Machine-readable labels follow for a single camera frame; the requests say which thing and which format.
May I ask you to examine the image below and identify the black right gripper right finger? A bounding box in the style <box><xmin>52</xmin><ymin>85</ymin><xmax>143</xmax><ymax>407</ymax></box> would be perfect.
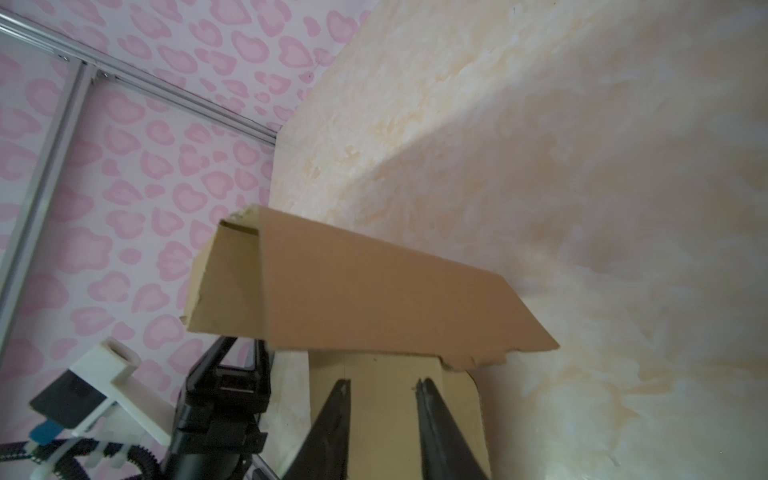
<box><xmin>415</xmin><ymin>378</ymin><xmax>488</xmax><ymax>480</ymax></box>

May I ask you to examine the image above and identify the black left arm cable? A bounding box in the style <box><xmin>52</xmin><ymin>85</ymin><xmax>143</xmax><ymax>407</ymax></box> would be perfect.
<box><xmin>0</xmin><ymin>437</ymin><xmax>160</xmax><ymax>480</ymax></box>

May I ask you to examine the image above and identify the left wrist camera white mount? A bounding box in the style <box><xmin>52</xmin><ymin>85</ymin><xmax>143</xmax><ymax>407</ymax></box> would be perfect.
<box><xmin>28</xmin><ymin>337</ymin><xmax>175</xmax><ymax>448</ymax></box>

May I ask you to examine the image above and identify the diagonal aluminium frame bar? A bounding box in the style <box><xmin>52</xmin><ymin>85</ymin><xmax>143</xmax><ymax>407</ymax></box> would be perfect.
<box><xmin>1</xmin><ymin>60</ymin><xmax>96</xmax><ymax>351</ymax></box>

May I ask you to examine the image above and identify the aluminium frame post left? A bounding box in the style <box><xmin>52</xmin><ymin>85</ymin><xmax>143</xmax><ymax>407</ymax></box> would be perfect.
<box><xmin>1</xmin><ymin>8</ymin><xmax>277</xmax><ymax>147</ymax></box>

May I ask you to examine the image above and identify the brown cardboard paper box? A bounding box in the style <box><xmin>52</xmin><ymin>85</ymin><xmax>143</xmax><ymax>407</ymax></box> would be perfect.
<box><xmin>182</xmin><ymin>206</ymin><xmax>557</xmax><ymax>479</ymax></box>

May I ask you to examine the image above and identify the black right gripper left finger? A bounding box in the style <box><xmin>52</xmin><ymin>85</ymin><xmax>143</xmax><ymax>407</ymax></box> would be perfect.
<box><xmin>282</xmin><ymin>379</ymin><xmax>351</xmax><ymax>480</ymax></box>

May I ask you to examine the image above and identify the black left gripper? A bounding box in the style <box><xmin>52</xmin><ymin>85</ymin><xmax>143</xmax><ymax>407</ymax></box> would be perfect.
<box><xmin>161</xmin><ymin>336</ymin><xmax>274</xmax><ymax>479</ymax></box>

